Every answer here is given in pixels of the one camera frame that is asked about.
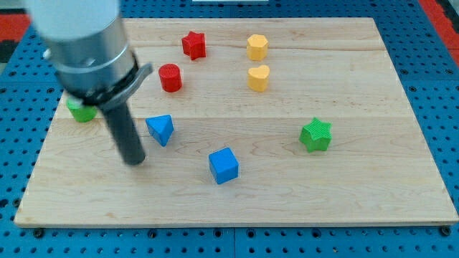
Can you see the wooden board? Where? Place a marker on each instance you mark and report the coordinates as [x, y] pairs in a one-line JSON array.
[[377, 171]]

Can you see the yellow hexagon block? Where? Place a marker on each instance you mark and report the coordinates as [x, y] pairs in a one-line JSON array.
[[257, 47]]

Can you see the blue cube block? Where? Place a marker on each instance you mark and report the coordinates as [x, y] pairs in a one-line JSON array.
[[223, 165]]

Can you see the yellow heart block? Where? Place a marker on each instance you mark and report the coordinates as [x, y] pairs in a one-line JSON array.
[[258, 78]]

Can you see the red star block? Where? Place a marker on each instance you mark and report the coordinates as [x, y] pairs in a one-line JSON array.
[[194, 45]]

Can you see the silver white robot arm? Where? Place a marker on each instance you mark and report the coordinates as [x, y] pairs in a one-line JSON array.
[[88, 46]]

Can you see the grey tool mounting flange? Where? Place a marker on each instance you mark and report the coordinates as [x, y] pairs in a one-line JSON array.
[[104, 80]]

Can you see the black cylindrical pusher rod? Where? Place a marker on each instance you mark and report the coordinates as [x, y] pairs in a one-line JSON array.
[[124, 133]]

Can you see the green cylinder block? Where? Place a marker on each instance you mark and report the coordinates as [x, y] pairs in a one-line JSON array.
[[80, 112]]

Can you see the blue triangular prism block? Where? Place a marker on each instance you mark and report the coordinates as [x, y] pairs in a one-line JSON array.
[[160, 128]]

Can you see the red cylinder block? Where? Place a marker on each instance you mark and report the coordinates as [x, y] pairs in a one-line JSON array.
[[170, 77]]

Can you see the green star block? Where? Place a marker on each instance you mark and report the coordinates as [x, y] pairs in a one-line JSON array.
[[316, 136]]

